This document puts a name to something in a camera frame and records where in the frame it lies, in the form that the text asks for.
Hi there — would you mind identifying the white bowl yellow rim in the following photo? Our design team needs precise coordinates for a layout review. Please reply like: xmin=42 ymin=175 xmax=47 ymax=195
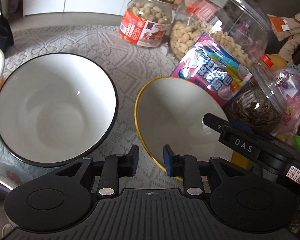
xmin=134 ymin=76 xmax=249 ymax=170

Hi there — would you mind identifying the white bowl black rim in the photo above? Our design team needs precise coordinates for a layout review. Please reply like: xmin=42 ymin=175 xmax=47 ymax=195
xmin=0 ymin=53 xmax=119 ymax=167

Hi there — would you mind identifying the clear sunflower seed jar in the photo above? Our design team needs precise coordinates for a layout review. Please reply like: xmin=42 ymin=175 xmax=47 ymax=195
xmin=224 ymin=63 xmax=287 ymax=134

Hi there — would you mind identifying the pink marshmallow bag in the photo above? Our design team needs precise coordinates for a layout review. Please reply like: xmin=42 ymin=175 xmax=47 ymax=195
xmin=171 ymin=33 xmax=253 ymax=107

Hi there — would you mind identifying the plastic candy bag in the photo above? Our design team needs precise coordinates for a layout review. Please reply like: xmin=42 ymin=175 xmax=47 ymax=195
xmin=270 ymin=66 xmax=300 ymax=151

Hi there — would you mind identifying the large clear peanut jar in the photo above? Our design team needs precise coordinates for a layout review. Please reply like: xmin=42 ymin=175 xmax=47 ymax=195
xmin=169 ymin=0 xmax=271 ymax=68

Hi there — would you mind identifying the peanut jar gold lid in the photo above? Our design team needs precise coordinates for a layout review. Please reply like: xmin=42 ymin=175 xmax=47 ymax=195
xmin=119 ymin=0 xmax=175 ymax=48

